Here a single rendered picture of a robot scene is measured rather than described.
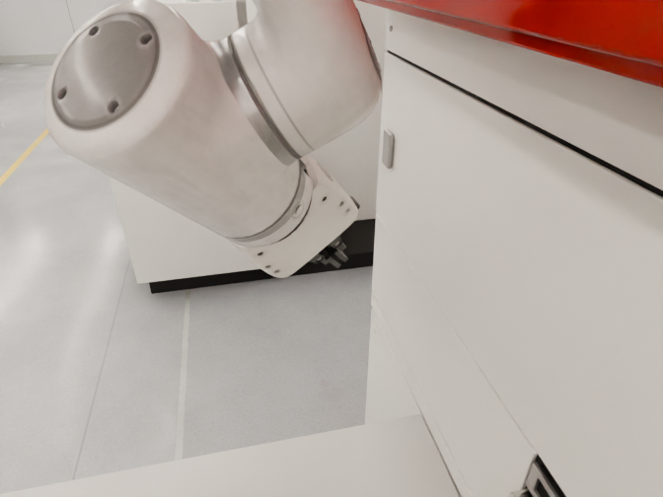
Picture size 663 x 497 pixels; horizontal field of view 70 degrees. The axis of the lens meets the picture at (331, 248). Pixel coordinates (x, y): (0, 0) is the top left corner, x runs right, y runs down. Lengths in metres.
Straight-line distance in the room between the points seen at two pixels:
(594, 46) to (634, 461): 0.20
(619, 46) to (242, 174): 0.18
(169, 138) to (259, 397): 1.49
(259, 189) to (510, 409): 0.24
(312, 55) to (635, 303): 0.19
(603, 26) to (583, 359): 0.18
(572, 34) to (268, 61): 0.13
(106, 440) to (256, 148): 1.51
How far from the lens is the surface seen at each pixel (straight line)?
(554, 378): 0.33
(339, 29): 0.24
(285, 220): 0.32
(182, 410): 1.70
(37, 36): 8.24
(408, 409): 0.62
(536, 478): 0.37
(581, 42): 0.20
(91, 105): 0.24
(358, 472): 0.52
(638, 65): 0.19
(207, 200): 0.27
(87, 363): 1.98
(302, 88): 0.24
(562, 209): 0.29
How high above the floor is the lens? 1.26
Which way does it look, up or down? 32 degrees down
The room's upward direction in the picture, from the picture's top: straight up
